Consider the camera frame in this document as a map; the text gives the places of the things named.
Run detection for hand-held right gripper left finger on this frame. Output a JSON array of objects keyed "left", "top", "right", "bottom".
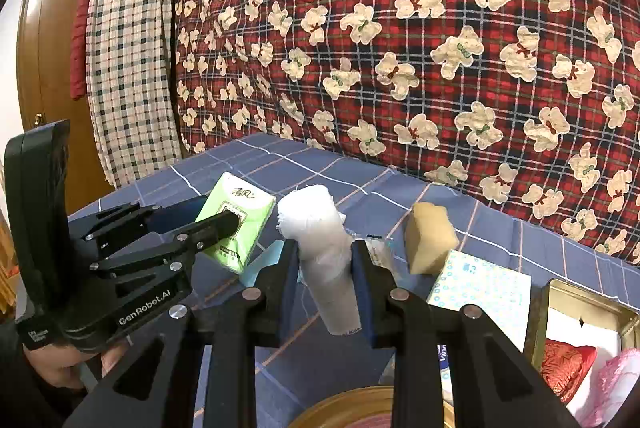
[{"left": 65, "top": 238, "right": 302, "bottom": 428}]

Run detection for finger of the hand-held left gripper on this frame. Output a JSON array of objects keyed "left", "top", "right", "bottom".
[
  {"left": 90, "top": 210, "right": 242, "bottom": 276},
  {"left": 95, "top": 195, "right": 208, "bottom": 249}
]

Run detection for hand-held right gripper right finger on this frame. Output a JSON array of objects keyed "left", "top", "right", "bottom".
[{"left": 351, "top": 239, "right": 581, "bottom": 428}]

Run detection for green tissue packet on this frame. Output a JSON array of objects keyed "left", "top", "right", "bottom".
[{"left": 194, "top": 172, "right": 277, "bottom": 275}]

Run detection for frilly white socks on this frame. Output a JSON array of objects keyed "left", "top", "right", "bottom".
[{"left": 276, "top": 184, "right": 362, "bottom": 338}]

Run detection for brown sponge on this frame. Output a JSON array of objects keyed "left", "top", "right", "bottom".
[{"left": 403, "top": 201, "right": 461, "bottom": 277}]

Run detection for rectangular gold tin box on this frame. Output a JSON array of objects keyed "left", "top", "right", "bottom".
[{"left": 529, "top": 278, "right": 640, "bottom": 428}]

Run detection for red embroidered pouch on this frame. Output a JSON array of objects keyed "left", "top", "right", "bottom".
[{"left": 539, "top": 339, "right": 598, "bottom": 405}]

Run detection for pink fluffy puff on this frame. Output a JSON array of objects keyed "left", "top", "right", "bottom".
[{"left": 580, "top": 348, "right": 640, "bottom": 428}]

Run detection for person's left forearm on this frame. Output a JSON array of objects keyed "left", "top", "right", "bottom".
[{"left": 0, "top": 318, "right": 76, "bottom": 428}]

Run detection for person's left hand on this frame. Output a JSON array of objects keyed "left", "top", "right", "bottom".
[{"left": 22, "top": 340, "right": 131, "bottom": 391}]

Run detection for light blue flat packet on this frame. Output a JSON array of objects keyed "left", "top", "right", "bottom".
[{"left": 239, "top": 239, "right": 287, "bottom": 290}]

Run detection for round gold tin pink lid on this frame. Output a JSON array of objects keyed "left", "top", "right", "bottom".
[{"left": 289, "top": 385, "right": 457, "bottom": 428}]

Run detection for blue plaid bed sheet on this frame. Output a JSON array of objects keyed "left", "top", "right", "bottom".
[{"left": 65, "top": 133, "right": 640, "bottom": 428}]

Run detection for patterned white tissue box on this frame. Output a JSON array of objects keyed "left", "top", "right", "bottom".
[{"left": 426, "top": 249, "right": 534, "bottom": 409}]

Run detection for green and cream checked cloth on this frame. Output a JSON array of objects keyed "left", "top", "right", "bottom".
[{"left": 85, "top": 0, "right": 183, "bottom": 189}]

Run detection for wooden door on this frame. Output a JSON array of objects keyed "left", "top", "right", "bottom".
[{"left": 17, "top": 0, "right": 116, "bottom": 204}]

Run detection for red hanging garment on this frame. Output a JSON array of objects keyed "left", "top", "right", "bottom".
[{"left": 70, "top": 0, "right": 96, "bottom": 101}]

